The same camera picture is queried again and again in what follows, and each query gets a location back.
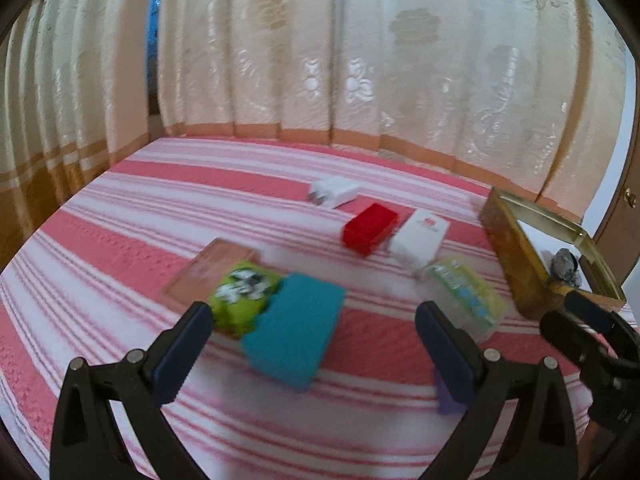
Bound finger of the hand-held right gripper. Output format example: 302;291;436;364
539;310;626;391
564;290;640;356

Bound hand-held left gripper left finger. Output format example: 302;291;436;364
50;301;216;480

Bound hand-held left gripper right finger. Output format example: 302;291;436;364
415;300;581;480

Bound green clear packet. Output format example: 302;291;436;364
425;256;507;343

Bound green building block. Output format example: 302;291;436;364
209;260;283;336

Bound copper transparent box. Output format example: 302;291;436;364
162;238;263;308

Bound gold tin box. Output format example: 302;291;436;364
478;187;627;320

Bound teal building block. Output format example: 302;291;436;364
241;273;347;393

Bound white box with red logo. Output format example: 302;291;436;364
387;208;449;271

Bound dark grey crumpled object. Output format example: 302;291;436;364
549;249;585;287

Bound brown wooden door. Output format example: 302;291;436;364
592;105;640;283

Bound red building block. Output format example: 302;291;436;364
341;202;400;256

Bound white charger plug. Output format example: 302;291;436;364
307;176;361;210

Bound narrow beige patterned curtain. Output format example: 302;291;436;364
0;0;153;266

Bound wide beige patterned curtain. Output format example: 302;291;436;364
156;0;633;211

